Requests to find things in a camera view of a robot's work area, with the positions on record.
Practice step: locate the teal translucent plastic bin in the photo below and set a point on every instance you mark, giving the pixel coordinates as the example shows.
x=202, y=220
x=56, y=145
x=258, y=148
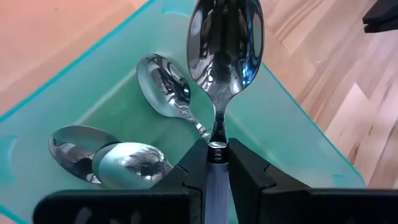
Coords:
x=109, y=105

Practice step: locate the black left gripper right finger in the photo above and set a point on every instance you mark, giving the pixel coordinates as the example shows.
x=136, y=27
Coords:
x=248, y=186

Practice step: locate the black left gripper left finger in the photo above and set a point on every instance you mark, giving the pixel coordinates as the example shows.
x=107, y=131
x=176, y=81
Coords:
x=192, y=174

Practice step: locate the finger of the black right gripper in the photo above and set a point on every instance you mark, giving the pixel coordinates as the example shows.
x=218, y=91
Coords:
x=384, y=18

